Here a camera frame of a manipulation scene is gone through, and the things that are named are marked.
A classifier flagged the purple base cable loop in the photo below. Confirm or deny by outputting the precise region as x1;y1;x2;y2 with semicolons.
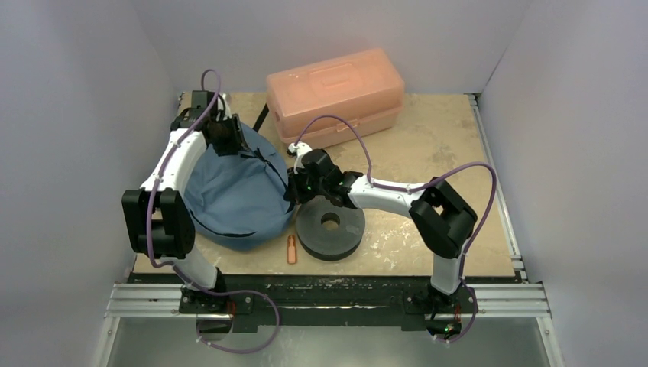
196;289;282;356

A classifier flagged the black aluminium base frame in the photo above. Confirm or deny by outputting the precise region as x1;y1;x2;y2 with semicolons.
106;274;550;337

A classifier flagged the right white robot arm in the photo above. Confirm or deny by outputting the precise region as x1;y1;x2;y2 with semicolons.
287;143;478;311

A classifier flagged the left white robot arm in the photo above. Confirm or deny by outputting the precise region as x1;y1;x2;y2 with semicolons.
121;89;248;313

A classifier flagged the pink plastic storage box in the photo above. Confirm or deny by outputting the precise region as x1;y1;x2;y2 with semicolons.
266;48;405;148

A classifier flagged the blue student backpack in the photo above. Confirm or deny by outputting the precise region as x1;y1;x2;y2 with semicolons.
184;125;295;252

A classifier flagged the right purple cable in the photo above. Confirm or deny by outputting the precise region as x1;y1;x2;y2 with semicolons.
293;115;498;346

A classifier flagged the copper coloured marker pen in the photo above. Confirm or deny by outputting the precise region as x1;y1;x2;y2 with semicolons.
287;235;298;265

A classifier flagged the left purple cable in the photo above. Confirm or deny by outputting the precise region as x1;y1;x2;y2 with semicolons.
145;69;224;292

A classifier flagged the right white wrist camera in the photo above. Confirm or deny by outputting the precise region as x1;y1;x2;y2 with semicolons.
287;141;312;174

